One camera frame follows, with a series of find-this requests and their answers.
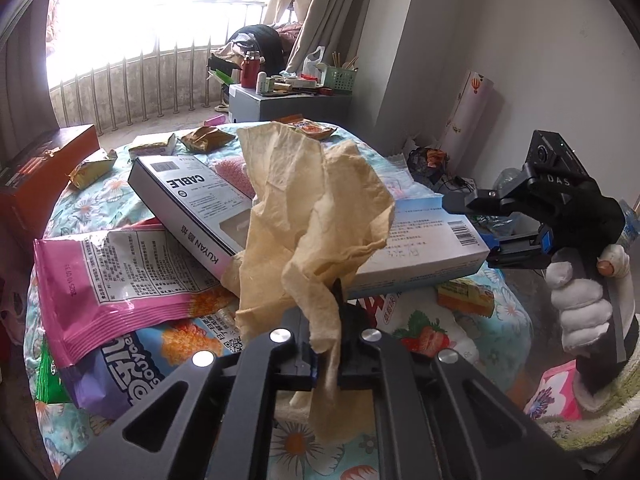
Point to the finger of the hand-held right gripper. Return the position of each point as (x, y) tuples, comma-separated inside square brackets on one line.
[(480, 200), (520, 252)]

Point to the small pink box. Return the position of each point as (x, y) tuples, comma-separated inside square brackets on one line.
[(215, 120)]

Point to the floral teal blanket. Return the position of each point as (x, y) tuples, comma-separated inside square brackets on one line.
[(100, 210)]

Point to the metal balcony railing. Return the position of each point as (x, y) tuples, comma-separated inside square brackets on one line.
[(150, 80)]

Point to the light blue flat box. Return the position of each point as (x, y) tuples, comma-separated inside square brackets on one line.
[(425, 245)]

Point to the grey curtain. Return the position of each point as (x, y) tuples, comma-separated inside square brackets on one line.
[(25, 105)]

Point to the person's right forearm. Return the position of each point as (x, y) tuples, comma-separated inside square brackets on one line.
[(600, 425)]

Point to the beige paper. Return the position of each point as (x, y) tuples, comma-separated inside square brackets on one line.
[(310, 200)]

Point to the grey cabinet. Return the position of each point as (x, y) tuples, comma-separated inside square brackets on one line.
[(285, 105)]

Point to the brown snack wrapper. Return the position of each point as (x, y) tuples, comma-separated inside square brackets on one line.
[(205, 138)]

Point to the beige curtain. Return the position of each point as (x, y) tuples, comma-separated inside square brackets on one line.
[(335, 10)]

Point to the pink tissue pack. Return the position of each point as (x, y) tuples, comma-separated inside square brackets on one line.
[(555, 392)]

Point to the orange cardboard box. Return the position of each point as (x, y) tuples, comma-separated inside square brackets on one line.
[(45, 175)]

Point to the white strawberry milk bottle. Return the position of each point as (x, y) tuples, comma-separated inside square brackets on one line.
[(425, 332)]

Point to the pink snack bag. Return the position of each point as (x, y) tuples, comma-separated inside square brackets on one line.
[(115, 285)]

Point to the person's right hand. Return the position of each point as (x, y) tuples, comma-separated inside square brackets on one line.
[(582, 310)]

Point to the small yellow carton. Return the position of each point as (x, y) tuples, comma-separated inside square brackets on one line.
[(465, 299)]

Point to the green packet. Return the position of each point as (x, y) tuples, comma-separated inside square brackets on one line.
[(50, 375)]

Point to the orange red snack wrapper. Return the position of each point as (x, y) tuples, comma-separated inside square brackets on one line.
[(310, 128)]

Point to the white plastic bag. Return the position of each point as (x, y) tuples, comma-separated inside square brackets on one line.
[(312, 62)]

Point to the red thermos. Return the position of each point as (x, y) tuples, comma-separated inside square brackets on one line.
[(249, 70)]

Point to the purple snack bag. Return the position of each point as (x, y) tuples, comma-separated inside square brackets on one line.
[(145, 365)]

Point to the dark bag with orange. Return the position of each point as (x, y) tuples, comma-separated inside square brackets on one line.
[(427, 162)]

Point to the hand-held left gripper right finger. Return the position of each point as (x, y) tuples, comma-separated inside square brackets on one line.
[(360, 360)]

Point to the clear zip bag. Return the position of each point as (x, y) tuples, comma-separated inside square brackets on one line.
[(400, 165)]

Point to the green plastic basket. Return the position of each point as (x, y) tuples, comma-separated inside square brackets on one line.
[(340, 80)]

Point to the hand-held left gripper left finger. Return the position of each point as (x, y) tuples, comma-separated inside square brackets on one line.
[(292, 360)]

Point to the rolled patterned poster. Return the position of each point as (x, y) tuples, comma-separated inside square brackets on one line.
[(470, 110)]

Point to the white jar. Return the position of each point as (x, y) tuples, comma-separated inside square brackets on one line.
[(261, 84)]

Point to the black backpack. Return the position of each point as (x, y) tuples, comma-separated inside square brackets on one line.
[(260, 42)]

